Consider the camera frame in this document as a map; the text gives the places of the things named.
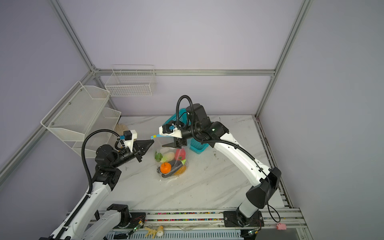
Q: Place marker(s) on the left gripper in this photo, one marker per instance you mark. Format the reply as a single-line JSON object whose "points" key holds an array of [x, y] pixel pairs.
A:
{"points": [[143, 145]]}

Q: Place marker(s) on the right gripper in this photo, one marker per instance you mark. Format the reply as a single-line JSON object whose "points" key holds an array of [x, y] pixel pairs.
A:
{"points": [[176, 144]]}

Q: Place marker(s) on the white toy radish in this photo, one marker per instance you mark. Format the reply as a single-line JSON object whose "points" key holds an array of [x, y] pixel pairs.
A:
{"points": [[163, 158]]}

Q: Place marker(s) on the clear zip top bag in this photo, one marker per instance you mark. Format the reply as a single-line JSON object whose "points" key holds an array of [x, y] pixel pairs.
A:
{"points": [[159, 141]]}

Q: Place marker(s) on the yellow toy mango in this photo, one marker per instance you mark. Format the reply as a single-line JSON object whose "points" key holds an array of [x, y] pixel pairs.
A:
{"points": [[180, 171]]}

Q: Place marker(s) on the orange toy fruit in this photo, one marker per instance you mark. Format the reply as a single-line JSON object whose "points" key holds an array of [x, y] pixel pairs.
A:
{"points": [[165, 168]]}

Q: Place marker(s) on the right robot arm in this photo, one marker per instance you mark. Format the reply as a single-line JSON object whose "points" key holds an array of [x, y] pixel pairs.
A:
{"points": [[192, 122]]}

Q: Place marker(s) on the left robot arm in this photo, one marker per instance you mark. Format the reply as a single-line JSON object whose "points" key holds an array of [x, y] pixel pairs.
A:
{"points": [[84, 221]]}

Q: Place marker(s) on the white mesh lower shelf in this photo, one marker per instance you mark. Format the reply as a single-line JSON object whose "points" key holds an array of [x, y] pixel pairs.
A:
{"points": [[107, 119]]}

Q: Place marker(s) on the white mesh shelf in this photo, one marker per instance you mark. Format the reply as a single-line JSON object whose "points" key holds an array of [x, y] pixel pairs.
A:
{"points": [[107, 119], [71, 119]]}

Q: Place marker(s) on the white mesh upper shelf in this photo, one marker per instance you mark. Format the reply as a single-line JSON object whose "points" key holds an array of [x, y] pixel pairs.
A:
{"points": [[71, 119]]}

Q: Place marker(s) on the wooden toy figure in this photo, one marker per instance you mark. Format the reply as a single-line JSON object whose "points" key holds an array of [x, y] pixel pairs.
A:
{"points": [[152, 233]]}

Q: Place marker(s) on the pink toy pig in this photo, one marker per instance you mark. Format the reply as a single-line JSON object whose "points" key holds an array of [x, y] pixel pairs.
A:
{"points": [[281, 227]]}

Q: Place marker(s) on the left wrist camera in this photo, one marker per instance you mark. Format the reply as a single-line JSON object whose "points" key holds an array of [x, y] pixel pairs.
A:
{"points": [[127, 139]]}

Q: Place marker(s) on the white wire basket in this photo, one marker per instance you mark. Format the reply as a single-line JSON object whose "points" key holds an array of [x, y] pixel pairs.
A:
{"points": [[132, 81]]}

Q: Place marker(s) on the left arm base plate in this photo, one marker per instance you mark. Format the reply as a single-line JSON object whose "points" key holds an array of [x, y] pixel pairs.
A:
{"points": [[128, 219]]}

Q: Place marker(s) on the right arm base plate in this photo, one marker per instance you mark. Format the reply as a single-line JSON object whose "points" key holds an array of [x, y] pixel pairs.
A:
{"points": [[237, 219]]}

